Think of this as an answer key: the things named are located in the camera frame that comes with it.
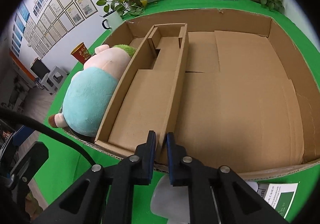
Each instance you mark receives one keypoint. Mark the black monitor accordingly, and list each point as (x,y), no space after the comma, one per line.
(39,69)

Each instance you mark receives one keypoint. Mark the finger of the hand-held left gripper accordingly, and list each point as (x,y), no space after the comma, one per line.
(37,154)

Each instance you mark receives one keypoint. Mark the narrow cardboard insert box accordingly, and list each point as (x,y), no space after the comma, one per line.
(147,106)

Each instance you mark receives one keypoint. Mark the white enamel mug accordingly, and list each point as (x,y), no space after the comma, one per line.
(113,21)

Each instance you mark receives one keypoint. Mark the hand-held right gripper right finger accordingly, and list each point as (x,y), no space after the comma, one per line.
(170,159)

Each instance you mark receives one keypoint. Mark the blue wall poster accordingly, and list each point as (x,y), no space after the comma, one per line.
(17,36)
(24,12)

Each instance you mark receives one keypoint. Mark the green tablecloth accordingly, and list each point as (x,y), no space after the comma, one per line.
(82,36)

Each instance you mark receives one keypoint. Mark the red paper cup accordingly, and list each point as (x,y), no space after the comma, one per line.
(80,53)

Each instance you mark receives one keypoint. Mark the large cardboard box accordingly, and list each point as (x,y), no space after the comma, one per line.
(250,104)

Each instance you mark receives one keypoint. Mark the white handheld appliance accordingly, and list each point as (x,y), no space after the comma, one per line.
(167,201)

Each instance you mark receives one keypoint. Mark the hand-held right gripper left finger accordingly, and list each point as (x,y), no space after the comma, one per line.
(151,156)

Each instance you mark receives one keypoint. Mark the white box with green label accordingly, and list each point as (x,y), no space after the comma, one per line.
(277,197)

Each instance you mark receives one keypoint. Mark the plush toy in teal shirt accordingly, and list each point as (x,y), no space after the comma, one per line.
(87,99)

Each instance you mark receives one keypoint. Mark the grey plastic stool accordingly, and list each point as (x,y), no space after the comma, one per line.
(59,73)
(50,83)

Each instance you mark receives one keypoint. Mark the group of framed wall certificates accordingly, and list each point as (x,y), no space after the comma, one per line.
(62,16)

